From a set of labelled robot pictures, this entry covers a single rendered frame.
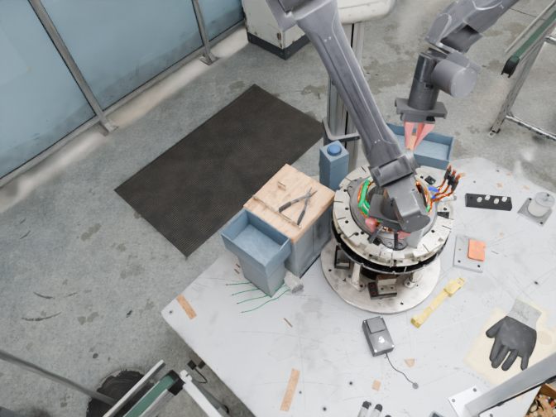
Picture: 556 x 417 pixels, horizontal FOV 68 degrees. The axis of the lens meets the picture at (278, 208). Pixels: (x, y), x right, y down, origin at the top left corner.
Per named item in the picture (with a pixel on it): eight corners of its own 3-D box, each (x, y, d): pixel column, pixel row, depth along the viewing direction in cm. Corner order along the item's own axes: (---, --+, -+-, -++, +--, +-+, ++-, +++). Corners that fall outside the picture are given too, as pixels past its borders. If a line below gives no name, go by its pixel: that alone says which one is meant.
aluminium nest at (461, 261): (481, 273, 133) (484, 270, 131) (452, 266, 135) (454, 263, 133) (483, 242, 139) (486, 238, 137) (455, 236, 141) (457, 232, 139)
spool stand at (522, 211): (542, 227, 141) (556, 211, 132) (516, 213, 144) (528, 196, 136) (553, 210, 144) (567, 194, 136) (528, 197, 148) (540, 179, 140)
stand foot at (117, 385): (113, 467, 178) (112, 467, 177) (73, 409, 193) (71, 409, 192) (174, 404, 191) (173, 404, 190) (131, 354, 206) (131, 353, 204)
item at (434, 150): (433, 190, 152) (454, 136, 129) (428, 213, 147) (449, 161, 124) (367, 174, 159) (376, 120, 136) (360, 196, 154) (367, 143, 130)
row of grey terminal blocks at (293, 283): (305, 290, 134) (305, 285, 131) (293, 298, 133) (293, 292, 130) (289, 267, 139) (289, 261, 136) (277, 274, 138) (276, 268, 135)
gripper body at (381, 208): (412, 231, 91) (419, 211, 85) (366, 219, 93) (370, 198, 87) (416, 209, 94) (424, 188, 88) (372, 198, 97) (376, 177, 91)
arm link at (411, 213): (408, 143, 79) (366, 163, 81) (430, 189, 72) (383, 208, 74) (421, 177, 88) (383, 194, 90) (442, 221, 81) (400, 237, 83)
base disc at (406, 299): (405, 338, 122) (405, 337, 121) (298, 270, 137) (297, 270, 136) (459, 243, 138) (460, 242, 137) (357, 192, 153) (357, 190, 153)
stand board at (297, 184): (294, 244, 115) (294, 240, 113) (244, 210, 122) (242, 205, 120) (336, 197, 122) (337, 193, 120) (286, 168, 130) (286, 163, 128)
